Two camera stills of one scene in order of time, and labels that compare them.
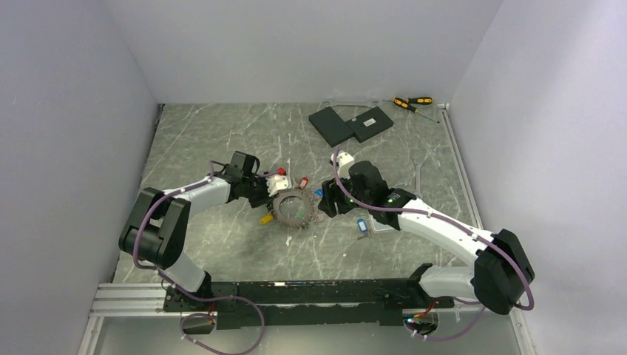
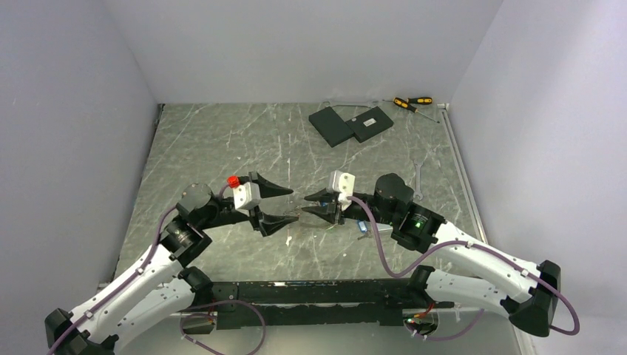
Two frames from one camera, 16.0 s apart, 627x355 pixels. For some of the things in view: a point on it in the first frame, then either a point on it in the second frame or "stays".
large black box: (332, 128) stays
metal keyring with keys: (306, 196) → (298, 215)
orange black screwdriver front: (401, 103) stays
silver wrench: (418, 194) stays
